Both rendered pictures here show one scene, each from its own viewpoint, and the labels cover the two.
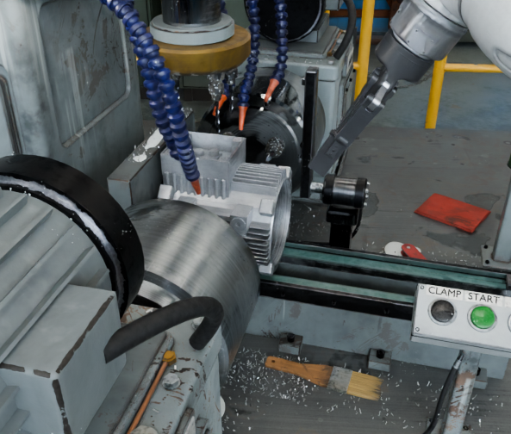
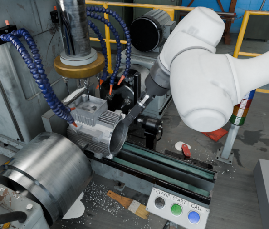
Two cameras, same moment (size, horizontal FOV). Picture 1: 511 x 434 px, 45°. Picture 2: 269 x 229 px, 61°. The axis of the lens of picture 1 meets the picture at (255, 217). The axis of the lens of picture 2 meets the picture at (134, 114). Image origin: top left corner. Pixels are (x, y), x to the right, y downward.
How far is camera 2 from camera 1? 0.35 m
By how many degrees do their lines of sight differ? 10
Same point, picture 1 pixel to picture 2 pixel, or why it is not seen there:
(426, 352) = not seen: hidden behind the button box
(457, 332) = (163, 214)
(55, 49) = (22, 61)
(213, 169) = (87, 114)
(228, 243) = (74, 156)
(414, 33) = (157, 76)
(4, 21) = not seen: outside the picture
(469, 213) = (217, 131)
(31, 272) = not seen: outside the picture
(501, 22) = (175, 90)
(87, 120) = not seen: hidden behind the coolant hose
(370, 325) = (150, 186)
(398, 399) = (155, 221)
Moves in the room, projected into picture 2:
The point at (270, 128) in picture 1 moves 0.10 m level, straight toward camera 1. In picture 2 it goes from (126, 92) to (120, 104)
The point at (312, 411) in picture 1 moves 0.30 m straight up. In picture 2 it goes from (117, 219) to (113, 169)
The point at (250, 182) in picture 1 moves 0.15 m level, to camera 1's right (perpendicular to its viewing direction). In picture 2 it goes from (104, 121) to (141, 126)
